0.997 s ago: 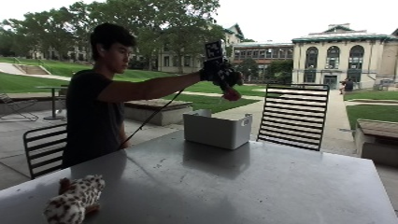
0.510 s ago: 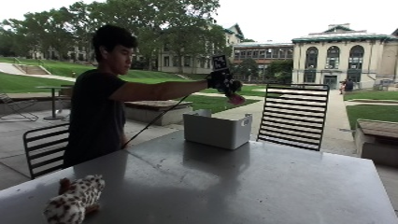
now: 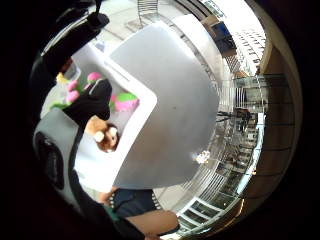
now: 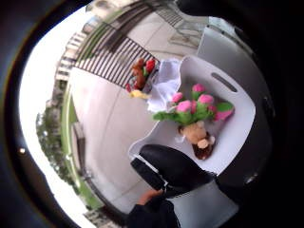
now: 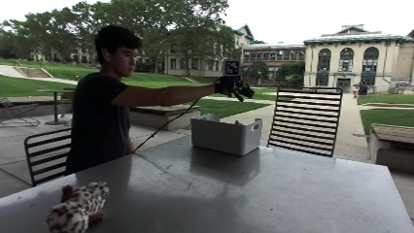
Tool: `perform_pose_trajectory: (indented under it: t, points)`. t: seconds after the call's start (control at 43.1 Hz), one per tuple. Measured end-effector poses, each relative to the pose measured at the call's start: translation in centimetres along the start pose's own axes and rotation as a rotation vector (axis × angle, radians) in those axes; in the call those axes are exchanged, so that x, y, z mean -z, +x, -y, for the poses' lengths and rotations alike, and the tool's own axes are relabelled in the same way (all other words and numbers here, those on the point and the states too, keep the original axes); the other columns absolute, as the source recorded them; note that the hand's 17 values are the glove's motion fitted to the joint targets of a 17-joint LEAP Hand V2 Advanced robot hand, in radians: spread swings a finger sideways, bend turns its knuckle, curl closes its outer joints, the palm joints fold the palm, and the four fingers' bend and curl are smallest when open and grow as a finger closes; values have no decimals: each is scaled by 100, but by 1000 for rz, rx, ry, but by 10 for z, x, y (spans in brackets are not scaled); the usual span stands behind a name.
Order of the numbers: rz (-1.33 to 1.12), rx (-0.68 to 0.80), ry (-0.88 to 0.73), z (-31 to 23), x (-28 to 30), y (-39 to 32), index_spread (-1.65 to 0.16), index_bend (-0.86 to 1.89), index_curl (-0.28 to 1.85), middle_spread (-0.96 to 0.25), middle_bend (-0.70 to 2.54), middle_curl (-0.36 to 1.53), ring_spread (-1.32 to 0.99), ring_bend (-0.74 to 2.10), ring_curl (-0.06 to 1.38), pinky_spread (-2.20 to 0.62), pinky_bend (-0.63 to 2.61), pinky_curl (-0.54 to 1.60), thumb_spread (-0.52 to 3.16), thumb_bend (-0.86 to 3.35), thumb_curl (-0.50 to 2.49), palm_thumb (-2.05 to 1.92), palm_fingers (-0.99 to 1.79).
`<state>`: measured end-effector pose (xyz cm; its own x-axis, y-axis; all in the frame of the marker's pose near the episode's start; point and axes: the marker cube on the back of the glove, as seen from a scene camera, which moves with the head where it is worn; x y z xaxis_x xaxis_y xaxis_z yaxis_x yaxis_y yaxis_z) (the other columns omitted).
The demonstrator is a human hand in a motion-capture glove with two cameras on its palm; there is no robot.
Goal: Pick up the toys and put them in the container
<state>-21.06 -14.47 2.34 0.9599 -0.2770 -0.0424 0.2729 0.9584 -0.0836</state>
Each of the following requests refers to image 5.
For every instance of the white cube with black markers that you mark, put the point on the white cube with black markers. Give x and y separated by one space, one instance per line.
231 67

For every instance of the small dark green tree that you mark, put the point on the small dark green tree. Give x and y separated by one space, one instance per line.
291 73

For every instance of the grey building with gabled roof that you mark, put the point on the grey building with gabled roof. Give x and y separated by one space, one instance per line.
202 63

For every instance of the brick building with flat roof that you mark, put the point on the brick building with flat roof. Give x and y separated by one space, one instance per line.
271 53

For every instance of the white plastic storage bin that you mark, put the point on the white plastic storage bin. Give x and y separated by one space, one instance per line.
223 137

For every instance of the black slatted metal chair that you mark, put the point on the black slatted metal chair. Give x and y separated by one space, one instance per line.
46 152
306 119

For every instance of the concrete bench with wooden top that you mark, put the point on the concrete bench with wooden top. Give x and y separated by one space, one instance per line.
159 116
392 147

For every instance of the large green trees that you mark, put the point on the large green trees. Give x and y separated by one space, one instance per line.
171 29

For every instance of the cream building with arched windows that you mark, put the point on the cream building with arched windows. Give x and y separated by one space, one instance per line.
352 61

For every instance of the person in black shirt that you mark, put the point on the person in black shirt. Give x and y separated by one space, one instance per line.
98 123

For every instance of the outdoor concrete stairs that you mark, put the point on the outdoor concrete stairs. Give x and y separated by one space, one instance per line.
33 72

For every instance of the spotted plush toy animal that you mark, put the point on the spotted plush toy animal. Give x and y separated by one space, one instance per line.
79 207

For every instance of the metal folding lounge chair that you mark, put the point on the metal folding lounge chair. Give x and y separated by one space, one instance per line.
17 111

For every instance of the round metal pedestal table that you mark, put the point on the round metal pedestal table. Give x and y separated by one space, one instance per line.
55 106

